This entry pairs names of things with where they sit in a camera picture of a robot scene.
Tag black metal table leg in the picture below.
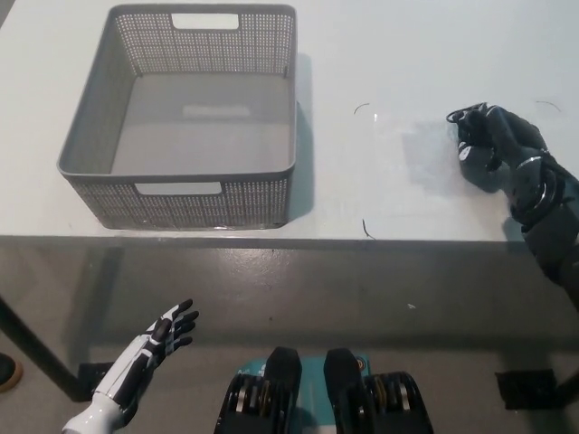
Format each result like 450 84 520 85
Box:
0 296 91 403

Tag black shoe with brown sole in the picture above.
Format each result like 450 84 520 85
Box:
0 353 24 393

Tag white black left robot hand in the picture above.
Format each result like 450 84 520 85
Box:
92 297 200 408

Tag black webcam with cable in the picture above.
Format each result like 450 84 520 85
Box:
446 102 490 142

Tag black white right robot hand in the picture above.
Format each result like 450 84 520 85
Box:
455 106 552 184

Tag black table foot plate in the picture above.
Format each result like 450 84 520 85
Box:
79 361 118 401
495 369 557 410

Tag grey perforated plastic basket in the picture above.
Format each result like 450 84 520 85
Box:
57 4 299 231

